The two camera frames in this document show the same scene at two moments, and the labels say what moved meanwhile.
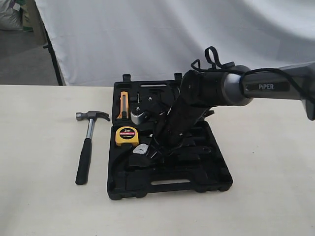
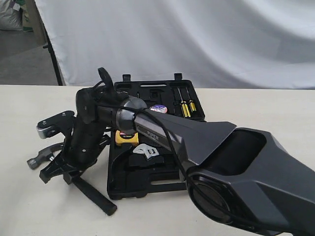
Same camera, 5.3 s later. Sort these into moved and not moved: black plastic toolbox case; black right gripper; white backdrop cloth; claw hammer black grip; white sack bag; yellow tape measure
Moved: claw hammer black grip; black right gripper
Not moved: white sack bag; black plastic toolbox case; yellow tape measure; white backdrop cloth
